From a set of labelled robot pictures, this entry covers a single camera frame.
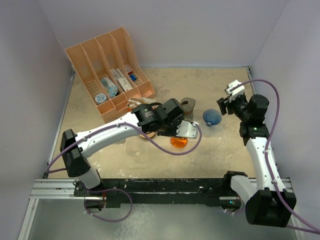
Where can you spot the blue stamp block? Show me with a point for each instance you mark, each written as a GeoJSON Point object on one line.
{"type": "Point", "coordinates": [133, 77]}

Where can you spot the coffee filter box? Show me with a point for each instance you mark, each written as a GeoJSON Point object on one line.
{"type": "Point", "coordinates": [133, 102]}

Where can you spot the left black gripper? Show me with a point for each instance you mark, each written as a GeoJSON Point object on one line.
{"type": "Point", "coordinates": [174, 133]}

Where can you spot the white red small box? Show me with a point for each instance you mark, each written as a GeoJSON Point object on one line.
{"type": "Point", "coordinates": [124, 83]}

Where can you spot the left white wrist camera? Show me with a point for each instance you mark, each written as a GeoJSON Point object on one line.
{"type": "Point", "coordinates": [188, 130]}

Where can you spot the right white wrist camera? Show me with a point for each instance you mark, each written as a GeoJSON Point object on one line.
{"type": "Point", "coordinates": [236, 88]}

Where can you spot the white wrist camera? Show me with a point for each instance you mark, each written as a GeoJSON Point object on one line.
{"type": "Point", "coordinates": [236, 88]}
{"type": "Point", "coordinates": [188, 130]}

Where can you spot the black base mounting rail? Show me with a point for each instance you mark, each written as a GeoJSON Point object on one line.
{"type": "Point", "coordinates": [113, 192]}

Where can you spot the blue ribbed coffee dripper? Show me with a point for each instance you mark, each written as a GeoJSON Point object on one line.
{"type": "Point", "coordinates": [211, 117]}

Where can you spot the orange glass carafe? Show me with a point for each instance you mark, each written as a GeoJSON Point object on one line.
{"type": "Point", "coordinates": [178, 142]}

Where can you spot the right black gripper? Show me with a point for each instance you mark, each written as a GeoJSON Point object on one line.
{"type": "Point", "coordinates": [221, 102]}

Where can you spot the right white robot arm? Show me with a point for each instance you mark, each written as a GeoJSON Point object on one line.
{"type": "Point", "coordinates": [262, 200]}

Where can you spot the wooden ring stand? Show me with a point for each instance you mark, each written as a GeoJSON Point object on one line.
{"type": "Point", "coordinates": [149, 135]}

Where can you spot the red white small carton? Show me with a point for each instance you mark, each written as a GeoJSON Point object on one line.
{"type": "Point", "coordinates": [128, 69]}

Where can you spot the peach plastic file organizer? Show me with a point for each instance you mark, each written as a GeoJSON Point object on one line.
{"type": "Point", "coordinates": [93, 59]}

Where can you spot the white paper packet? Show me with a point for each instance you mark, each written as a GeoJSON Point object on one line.
{"type": "Point", "coordinates": [117, 74]}

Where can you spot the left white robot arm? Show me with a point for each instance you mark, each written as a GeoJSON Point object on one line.
{"type": "Point", "coordinates": [76, 148]}

